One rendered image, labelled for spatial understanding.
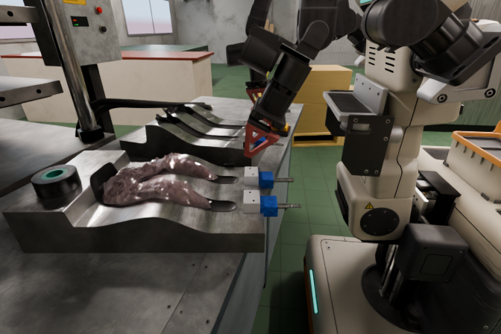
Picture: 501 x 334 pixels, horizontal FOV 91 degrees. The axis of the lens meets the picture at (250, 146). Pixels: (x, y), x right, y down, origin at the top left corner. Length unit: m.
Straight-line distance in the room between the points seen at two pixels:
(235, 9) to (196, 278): 9.72
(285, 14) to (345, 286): 9.25
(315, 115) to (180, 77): 1.72
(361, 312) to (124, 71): 3.39
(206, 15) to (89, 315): 9.96
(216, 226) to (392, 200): 0.48
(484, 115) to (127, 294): 4.12
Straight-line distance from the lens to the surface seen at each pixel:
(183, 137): 0.85
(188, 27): 10.42
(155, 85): 3.49
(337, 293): 1.18
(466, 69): 0.50
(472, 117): 4.17
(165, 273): 0.55
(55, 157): 1.18
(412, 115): 0.72
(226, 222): 0.54
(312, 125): 2.84
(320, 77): 2.71
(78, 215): 0.63
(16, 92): 1.17
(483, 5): 3.86
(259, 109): 0.46
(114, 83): 3.77
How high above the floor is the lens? 1.22
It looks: 25 degrees down
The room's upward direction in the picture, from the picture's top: straight up
